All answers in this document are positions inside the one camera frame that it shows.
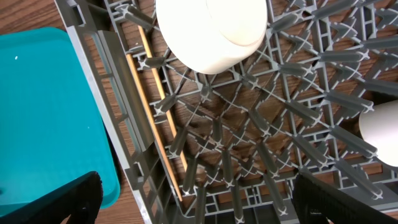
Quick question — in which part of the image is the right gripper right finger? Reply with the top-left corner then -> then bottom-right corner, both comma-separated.
292,174 -> 397,224

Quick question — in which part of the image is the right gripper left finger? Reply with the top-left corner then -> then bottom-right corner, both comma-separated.
1,171 -> 103,224

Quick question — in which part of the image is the white cup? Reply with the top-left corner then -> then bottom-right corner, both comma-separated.
359,100 -> 398,167

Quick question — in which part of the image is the wooden chopstick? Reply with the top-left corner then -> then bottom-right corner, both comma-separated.
126,54 -> 183,202
138,26 -> 187,171

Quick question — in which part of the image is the white bowl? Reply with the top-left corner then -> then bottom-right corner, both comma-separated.
155,0 -> 267,75

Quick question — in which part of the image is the grey dishwasher rack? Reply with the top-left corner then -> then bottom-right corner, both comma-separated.
56,0 -> 397,223

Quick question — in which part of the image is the teal serving tray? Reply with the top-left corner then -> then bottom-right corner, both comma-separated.
1,28 -> 121,215

